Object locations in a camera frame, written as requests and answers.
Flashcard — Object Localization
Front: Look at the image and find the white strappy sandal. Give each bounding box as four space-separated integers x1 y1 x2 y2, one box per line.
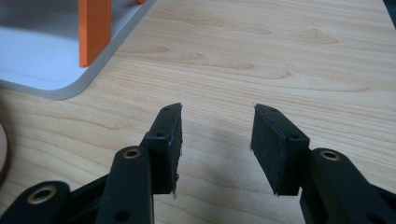
0 122 12 189

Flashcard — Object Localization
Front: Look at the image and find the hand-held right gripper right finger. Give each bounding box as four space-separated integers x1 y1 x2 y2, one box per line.
249 103 396 224

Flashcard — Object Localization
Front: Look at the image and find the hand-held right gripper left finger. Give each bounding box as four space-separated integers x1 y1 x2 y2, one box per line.
96 102 184 224

